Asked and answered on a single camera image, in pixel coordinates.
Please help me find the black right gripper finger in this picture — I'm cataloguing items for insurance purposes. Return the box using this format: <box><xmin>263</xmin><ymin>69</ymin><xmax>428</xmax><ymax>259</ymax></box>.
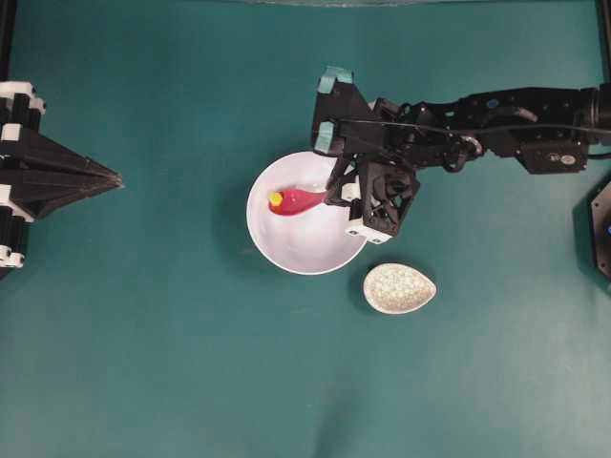
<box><xmin>326</xmin><ymin>156</ymin><xmax>356</xmax><ymax>196</ymax></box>
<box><xmin>324</xmin><ymin>178</ymin><xmax>361</xmax><ymax>206</ymax></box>

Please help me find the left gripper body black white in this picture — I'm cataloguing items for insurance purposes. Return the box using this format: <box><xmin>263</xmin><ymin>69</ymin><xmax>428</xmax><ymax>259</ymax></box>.
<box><xmin>0</xmin><ymin>80</ymin><xmax>48</xmax><ymax>268</ymax></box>

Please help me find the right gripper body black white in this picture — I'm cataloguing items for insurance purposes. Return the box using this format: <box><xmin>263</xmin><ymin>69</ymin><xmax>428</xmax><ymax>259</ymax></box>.
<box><xmin>344</xmin><ymin>161</ymin><xmax>420</xmax><ymax>244</ymax></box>

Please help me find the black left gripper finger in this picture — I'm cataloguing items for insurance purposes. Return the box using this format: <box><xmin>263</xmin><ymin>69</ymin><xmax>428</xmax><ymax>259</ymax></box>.
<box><xmin>1</xmin><ymin>123</ymin><xmax>122</xmax><ymax>181</ymax></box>
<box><xmin>1</xmin><ymin>172</ymin><xmax>123</xmax><ymax>222</ymax></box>

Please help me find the pink plastic spoon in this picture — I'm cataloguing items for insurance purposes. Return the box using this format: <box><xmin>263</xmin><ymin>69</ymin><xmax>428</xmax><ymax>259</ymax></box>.
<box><xmin>267</xmin><ymin>188</ymin><xmax>326</xmax><ymax>217</ymax></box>

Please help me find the yellow hexagonal prism block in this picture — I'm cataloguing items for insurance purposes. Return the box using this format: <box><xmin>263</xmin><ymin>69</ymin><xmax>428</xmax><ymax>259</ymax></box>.
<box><xmin>268</xmin><ymin>192</ymin><xmax>284</xmax><ymax>207</ymax></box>

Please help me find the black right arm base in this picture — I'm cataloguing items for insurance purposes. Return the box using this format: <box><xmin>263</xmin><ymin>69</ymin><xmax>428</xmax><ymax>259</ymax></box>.
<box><xmin>589</xmin><ymin>180</ymin><xmax>611</xmax><ymax>281</ymax></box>

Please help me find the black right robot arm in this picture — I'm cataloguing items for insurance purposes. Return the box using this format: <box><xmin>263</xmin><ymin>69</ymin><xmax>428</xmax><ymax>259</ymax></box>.
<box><xmin>312</xmin><ymin>81</ymin><xmax>610</xmax><ymax>243</ymax></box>

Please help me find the white round bowl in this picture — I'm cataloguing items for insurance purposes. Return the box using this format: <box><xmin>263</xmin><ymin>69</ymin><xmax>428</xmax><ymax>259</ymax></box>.
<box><xmin>245</xmin><ymin>151</ymin><xmax>367</xmax><ymax>275</ymax></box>

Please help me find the speckled ceramic spoon rest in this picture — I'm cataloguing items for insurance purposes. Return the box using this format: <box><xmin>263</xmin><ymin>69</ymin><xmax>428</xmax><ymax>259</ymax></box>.
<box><xmin>363</xmin><ymin>262</ymin><xmax>437</xmax><ymax>315</ymax></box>

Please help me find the green mat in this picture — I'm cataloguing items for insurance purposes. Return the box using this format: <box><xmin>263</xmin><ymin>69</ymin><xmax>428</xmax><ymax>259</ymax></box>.
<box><xmin>1</xmin><ymin>1</ymin><xmax>610</xmax><ymax>457</ymax></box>

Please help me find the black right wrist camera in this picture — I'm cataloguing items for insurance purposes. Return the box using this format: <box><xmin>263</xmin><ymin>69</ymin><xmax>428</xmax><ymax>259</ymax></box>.
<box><xmin>311</xmin><ymin>66</ymin><xmax>385</xmax><ymax>157</ymax></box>

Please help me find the black left frame rail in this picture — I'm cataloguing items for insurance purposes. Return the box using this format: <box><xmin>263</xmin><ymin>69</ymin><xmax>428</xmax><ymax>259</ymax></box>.
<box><xmin>0</xmin><ymin>0</ymin><xmax>17</xmax><ymax>82</ymax></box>

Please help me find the black frame rail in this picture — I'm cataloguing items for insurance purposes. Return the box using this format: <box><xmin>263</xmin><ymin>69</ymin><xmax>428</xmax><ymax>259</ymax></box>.
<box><xmin>0</xmin><ymin>0</ymin><xmax>17</xmax><ymax>82</ymax></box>
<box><xmin>596</xmin><ymin>0</ymin><xmax>610</xmax><ymax>83</ymax></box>

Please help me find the black right frame rail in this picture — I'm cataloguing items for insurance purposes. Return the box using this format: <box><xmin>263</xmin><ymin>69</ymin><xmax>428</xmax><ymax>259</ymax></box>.
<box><xmin>596</xmin><ymin>0</ymin><xmax>610</xmax><ymax>83</ymax></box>

